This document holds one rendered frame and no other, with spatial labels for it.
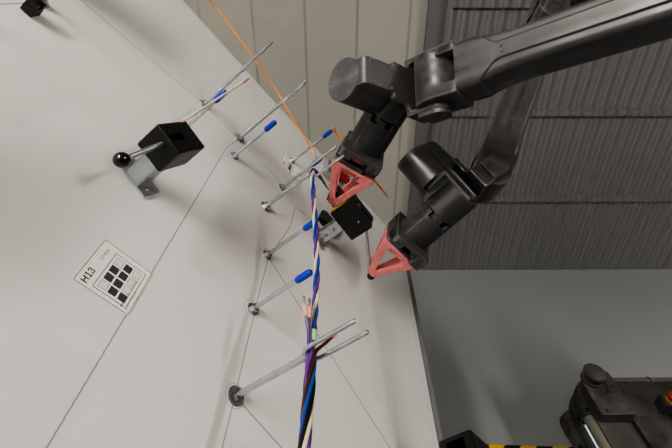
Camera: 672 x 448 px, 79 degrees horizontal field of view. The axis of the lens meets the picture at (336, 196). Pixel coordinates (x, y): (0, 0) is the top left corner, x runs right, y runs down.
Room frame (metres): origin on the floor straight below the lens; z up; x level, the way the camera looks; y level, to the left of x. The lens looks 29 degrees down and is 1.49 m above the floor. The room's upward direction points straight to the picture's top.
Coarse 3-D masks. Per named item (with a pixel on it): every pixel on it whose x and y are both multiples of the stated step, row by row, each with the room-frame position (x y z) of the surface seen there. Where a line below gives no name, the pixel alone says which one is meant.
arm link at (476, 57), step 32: (608, 0) 0.43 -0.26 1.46; (640, 0) 0.41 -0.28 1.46; (512, 32) 0.48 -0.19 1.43; (544, 32) 0.45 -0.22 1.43; (576, 32) 0.43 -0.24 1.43; (608, 32) 0.42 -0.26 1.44; (640, 32) 0.41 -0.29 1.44; (416, 64) 0.54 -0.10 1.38; (448, 64) 0.52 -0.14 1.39; (480, 64) 0.48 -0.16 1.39; (512, 64) 0.46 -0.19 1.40; (544, 64) 0.45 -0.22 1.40; (576, 64) 0.45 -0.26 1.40; (416, 96) 0.52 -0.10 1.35; (448, 96) 0.49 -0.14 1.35; (480, 96) 0.49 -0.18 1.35
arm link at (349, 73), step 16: (352, 64) 0.52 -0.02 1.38; (368, 64) 0.51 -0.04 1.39; (384, 64) 0.53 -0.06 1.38; (336, 80) 0.53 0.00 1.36; (352, 80) 0.51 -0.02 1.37; (368, 80) 0.50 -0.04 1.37; (384, 80) 0.51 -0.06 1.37; (400, 80) 0.53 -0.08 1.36; (336, 96) 0.52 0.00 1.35; (352, 96) 0.50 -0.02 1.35; (368, 96) 0.51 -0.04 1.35; (384, 96) 0.52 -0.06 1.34; (400, 96) 0.52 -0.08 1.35; (368, 112) 0.54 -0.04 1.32; (416, 112) 0.51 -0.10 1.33; (432, 112) 0.49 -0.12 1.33; (448, 112) 0.49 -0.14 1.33
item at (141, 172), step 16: (160, 128) 0.36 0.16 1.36; (176, 128) 0.37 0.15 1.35; (144, 144) 0.36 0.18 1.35; (160, 144) 0.35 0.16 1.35; (176, 144) 0.35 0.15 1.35; (192, 144) 0.37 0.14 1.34; (112, 160) 0.31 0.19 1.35; (128, 160) 0.31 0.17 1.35; (144, 160) 0.37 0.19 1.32; (160, 160) 0.35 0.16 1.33; (176, 160) 0.36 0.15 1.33; (128, 176) 0.36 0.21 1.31; (144, 176) 0.36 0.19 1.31; (144, 192) 0.36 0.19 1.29
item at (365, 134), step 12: (360, 120) 0.57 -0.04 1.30; (372, 120) 0.56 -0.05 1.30; (348, 132) 0.61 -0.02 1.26; (360, 132) 0.55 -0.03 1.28; (372, 132) 0.55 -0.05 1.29; (384, 132) 0.55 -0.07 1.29; (396, 132) 0.56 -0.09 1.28; (348, 144) 0.55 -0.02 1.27; (360, 144) 0.55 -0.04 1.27; (372, 144) 0.54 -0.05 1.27; (384, 144) 0.55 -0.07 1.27; (348, 156) 0.52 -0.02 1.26; (360, 156) 0.52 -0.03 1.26; (372, 156) 0.54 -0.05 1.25; (372, 168) 0.52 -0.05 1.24
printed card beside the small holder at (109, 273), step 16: (96, 256) 0.26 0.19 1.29; (112, 256) 0.27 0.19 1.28; (128, 256) 0.28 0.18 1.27; (80, 272) 0.24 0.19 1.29; (96, 272) 0.25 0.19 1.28; (112, 272) 0.26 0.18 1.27; (128, 272) 0.27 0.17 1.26; (144, 272) 0.28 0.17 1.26; (96, 288) 0.24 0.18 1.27; (112, 288) 0.25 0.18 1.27; (128, 288) 0.26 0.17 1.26; (112, 304) 0.24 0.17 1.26; (128, 304) 0.24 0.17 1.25
